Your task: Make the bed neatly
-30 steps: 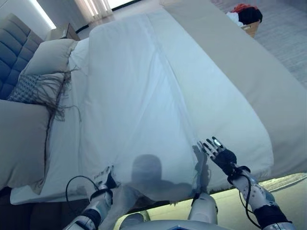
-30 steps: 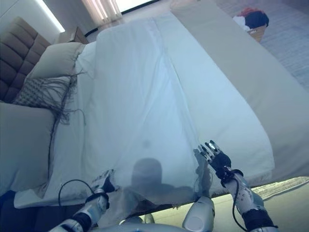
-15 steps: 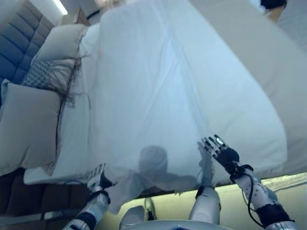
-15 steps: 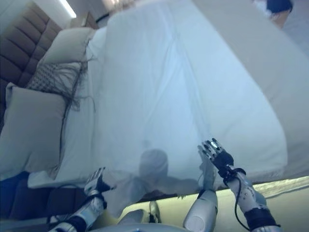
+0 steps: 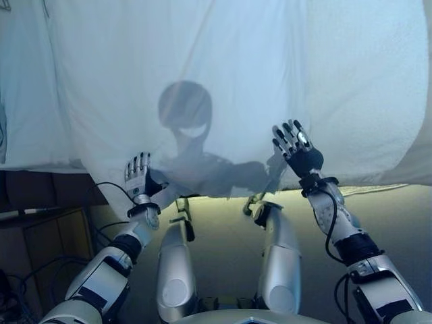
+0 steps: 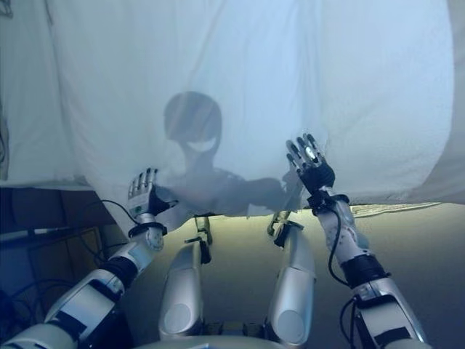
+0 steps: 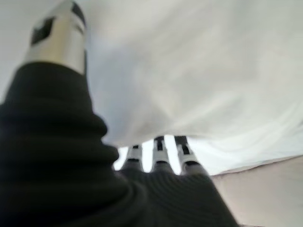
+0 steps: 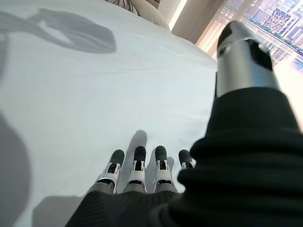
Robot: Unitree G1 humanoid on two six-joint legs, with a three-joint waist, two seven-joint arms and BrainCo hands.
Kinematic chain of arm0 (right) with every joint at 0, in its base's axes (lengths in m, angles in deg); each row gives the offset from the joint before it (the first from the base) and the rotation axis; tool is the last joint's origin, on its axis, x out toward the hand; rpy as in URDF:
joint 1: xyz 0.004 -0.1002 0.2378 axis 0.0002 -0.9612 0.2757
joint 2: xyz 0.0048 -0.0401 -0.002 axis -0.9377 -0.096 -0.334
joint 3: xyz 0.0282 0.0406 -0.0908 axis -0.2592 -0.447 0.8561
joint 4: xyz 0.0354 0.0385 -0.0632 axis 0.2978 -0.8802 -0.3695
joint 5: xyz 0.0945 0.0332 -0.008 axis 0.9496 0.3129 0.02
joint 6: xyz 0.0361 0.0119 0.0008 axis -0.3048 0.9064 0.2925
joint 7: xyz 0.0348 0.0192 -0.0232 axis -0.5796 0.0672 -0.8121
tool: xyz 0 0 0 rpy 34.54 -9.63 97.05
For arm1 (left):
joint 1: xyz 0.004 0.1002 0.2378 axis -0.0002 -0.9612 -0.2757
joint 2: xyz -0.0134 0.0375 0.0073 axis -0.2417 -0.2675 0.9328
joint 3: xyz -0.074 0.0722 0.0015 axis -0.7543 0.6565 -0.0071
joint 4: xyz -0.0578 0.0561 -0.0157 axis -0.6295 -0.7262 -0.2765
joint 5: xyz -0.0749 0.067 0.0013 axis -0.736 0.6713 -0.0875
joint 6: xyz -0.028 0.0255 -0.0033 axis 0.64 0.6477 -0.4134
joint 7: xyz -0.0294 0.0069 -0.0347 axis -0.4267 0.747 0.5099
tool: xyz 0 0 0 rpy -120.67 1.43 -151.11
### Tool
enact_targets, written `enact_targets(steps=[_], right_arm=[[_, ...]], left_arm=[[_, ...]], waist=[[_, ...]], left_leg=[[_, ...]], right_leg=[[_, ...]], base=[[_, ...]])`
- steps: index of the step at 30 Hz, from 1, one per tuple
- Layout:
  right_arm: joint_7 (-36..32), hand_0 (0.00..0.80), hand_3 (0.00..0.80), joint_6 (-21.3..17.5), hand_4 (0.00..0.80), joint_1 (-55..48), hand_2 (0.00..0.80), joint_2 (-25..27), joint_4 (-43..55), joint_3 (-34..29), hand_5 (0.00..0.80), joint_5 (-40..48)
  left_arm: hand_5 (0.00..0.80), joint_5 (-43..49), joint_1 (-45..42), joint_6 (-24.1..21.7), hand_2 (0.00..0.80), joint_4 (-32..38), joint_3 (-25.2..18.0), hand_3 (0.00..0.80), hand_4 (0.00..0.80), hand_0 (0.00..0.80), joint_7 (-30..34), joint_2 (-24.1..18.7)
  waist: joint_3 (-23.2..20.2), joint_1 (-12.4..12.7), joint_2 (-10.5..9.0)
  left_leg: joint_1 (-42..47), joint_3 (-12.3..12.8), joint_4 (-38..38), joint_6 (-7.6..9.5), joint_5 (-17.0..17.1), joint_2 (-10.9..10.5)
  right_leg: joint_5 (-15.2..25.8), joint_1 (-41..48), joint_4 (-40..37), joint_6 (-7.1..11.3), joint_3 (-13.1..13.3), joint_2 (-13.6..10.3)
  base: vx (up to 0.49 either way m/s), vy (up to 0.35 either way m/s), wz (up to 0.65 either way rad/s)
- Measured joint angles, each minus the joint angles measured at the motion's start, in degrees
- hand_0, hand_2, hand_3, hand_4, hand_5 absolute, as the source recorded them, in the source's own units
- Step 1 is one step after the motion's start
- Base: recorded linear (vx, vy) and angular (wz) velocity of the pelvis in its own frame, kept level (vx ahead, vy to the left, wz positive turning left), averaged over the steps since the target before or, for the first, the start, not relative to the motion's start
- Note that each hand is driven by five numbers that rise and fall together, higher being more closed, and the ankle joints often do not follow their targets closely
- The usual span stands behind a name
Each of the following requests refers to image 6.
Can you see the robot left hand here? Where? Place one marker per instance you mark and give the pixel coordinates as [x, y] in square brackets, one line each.
[145, 196]

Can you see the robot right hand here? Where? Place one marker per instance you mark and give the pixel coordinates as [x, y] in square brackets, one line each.
[316, 174]

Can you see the white duvet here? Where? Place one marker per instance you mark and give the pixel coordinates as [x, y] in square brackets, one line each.
[254, 72]

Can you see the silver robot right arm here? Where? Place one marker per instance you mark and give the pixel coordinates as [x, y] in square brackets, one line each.
[363, 269]

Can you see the white bed sheet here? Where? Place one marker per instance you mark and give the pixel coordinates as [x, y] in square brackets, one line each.
[25, 91]

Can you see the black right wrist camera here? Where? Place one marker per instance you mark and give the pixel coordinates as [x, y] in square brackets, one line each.
[323, 201]

